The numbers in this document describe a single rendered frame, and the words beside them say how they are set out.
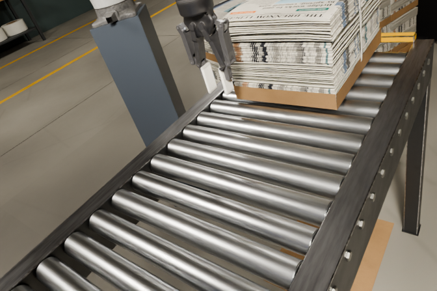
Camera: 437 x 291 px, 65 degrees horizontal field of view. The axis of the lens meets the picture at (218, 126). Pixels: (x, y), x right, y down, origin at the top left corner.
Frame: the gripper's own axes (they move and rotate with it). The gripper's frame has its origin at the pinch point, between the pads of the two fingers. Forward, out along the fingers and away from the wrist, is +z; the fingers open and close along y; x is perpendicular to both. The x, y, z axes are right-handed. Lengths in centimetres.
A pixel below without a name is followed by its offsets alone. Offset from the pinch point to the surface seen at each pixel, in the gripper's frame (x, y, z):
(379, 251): -32, -27, 93
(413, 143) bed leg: -45, -34, 47
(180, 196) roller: 25.1, -3.3, 13.6
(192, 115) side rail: -0.8, 14.1, 13.0
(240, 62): -10.9, 0.8, 1.2
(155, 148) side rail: 14.6, 14.3, 13.0
